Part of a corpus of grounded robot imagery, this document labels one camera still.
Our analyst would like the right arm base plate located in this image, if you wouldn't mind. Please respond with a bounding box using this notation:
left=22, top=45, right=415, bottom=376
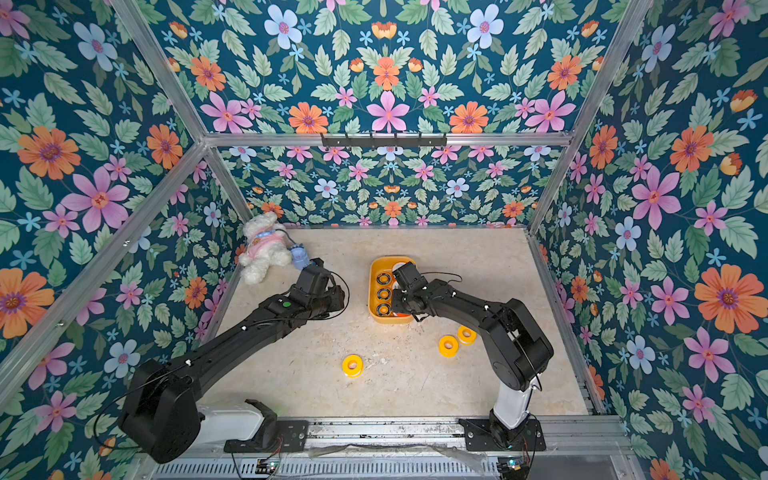
left=458, top=414, right=547, bottom=452

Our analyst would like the black hook rack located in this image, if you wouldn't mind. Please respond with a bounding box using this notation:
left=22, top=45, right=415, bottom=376
left=320, top=133, right=448, bottom=149

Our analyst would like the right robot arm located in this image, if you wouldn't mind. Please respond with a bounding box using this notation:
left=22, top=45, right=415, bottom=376
left=392, top=262, right=554, bottom=449

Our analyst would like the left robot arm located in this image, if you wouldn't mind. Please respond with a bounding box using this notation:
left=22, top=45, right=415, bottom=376
left=118, top=258, right=350, bottom=464

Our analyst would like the yellow plastic storage box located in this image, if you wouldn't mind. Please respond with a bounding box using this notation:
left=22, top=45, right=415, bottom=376
left=367, top=256, right=413, bottom=325

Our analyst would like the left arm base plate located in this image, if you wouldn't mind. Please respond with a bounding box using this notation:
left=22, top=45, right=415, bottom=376
left=224, top=399, right=309, bottom=453

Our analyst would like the aluminium front rail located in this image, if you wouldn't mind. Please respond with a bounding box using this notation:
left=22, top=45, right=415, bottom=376
left=168, top=415, right=631, bottom=460

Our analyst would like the white plush teddy bear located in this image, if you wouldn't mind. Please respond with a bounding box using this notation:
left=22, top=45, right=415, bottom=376
left=238, top=212, right=292, bottom=285

